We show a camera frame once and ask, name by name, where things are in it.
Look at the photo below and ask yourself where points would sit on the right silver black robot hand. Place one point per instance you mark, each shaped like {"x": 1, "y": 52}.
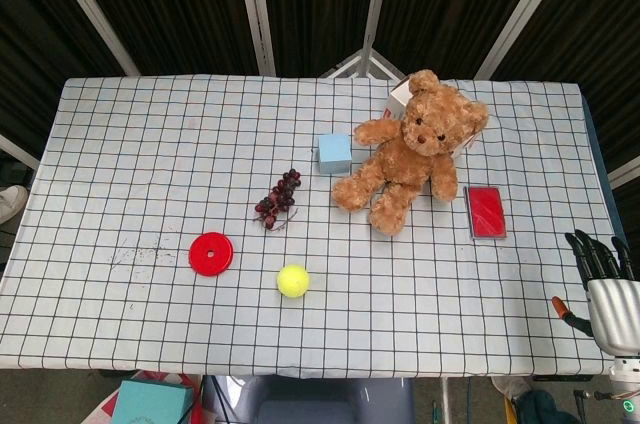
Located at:
{"x": 612, "y": 306}

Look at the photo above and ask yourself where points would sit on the brown teddy bear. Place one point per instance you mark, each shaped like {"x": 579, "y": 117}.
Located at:
{"x": 412, "y": 151}

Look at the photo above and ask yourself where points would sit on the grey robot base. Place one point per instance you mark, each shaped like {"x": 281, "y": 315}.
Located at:
{"x": 330, "y": 401}

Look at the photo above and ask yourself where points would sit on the white sneaker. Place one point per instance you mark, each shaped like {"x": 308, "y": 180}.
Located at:
{"x": 510, "y": 386}

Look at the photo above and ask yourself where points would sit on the red flat case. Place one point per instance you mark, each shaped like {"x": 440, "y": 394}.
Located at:
{"x": 487, "y": 213}

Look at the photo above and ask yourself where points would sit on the white cardboard box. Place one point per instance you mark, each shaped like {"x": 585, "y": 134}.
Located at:
{"x": 398, "y": 99}

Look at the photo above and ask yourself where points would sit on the light blue foam cube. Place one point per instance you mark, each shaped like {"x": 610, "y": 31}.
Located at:
{"x": 334, "y": 153}

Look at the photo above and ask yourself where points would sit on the yellow tennis ball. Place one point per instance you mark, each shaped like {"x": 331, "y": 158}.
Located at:
{"x": 293, "y": 280}

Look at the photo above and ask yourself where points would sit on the dark red grape bunch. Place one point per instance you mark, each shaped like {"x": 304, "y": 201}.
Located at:
{"x": 278, "y": 198}

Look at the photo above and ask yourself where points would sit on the red plastic disc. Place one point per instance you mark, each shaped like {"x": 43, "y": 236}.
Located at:
{"x": 211, "y": 253}

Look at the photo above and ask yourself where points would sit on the teal box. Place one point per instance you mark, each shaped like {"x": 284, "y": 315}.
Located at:
{"x": 150, "y": 401}

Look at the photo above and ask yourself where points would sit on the checked white tablecloth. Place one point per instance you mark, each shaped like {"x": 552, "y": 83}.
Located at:
{"x": 150, "y": 169}

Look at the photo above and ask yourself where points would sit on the white shoe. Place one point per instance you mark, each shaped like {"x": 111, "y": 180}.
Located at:
{"x": 11, "y": 201}

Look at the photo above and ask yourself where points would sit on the white folding screen frame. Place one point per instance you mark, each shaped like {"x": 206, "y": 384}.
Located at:
{"x": 260, "y": 9}

